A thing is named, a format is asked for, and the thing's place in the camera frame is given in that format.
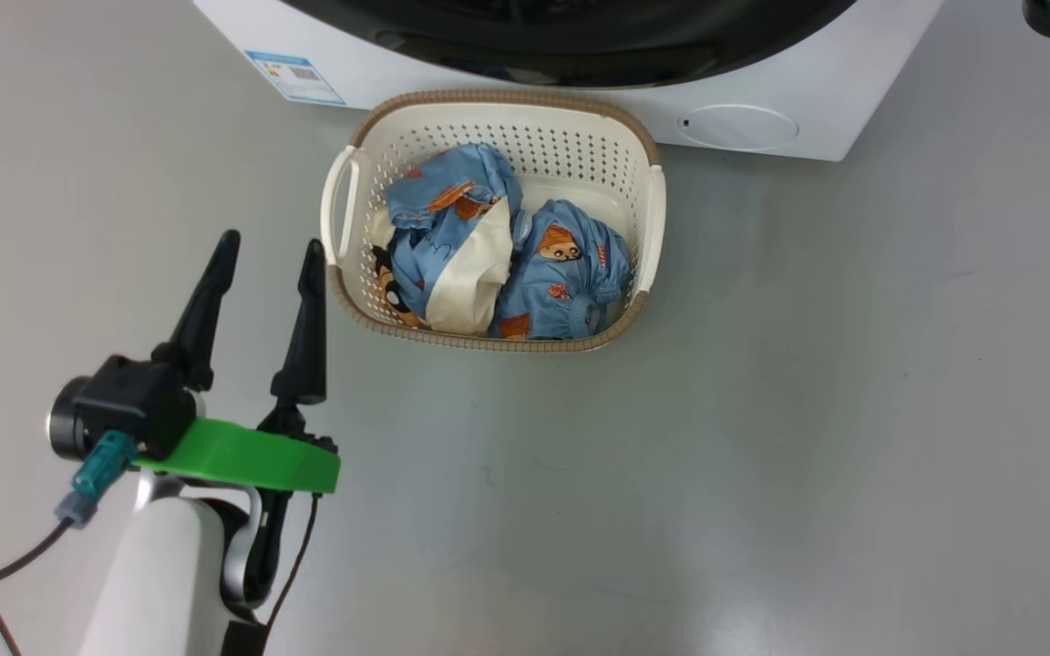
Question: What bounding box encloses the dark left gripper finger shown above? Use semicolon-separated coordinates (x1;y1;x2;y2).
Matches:
151;230;242;393
256;239;327;434

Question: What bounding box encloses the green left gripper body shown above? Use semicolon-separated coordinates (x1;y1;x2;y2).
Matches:
133;417;341;610

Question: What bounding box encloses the blue garment with cream panel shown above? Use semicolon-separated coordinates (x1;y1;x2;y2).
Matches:
370;143;526;335

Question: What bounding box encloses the blue bear print garment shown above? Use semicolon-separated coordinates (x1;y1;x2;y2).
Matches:
489;199;633;341

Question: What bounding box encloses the cream perforated laundry basket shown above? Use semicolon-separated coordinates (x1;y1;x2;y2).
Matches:
320;88;667;354

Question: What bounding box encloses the white front-load washing machine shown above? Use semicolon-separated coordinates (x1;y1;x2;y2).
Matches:
194;0;945;162

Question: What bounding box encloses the blue energy label sticker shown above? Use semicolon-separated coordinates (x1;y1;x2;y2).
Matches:
245;50;346;106

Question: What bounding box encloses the round white filter cover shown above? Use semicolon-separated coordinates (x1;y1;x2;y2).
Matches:
676;103;799;151

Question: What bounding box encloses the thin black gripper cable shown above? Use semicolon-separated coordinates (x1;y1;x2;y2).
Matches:
256;492;321;656

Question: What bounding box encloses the black cable with teal plug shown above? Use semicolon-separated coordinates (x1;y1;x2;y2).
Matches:
0;430;139;593

